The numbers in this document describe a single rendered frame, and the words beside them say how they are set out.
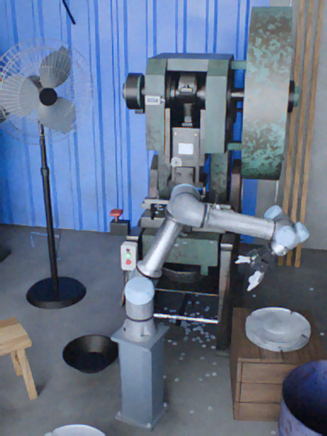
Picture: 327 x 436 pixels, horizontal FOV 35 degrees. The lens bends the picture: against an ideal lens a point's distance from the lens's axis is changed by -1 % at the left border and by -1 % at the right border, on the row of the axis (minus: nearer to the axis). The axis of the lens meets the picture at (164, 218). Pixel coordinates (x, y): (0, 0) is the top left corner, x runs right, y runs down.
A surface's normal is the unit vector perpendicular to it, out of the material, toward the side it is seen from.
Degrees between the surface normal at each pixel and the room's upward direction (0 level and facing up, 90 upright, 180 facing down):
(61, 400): 0
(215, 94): 90
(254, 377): 90
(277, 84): 76
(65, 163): 90
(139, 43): 90
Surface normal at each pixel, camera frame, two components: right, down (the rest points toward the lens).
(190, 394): 0.00, -0.92
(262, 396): -0.07, 0.38
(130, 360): -0.47, 0.33
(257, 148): -0.18, 0.73
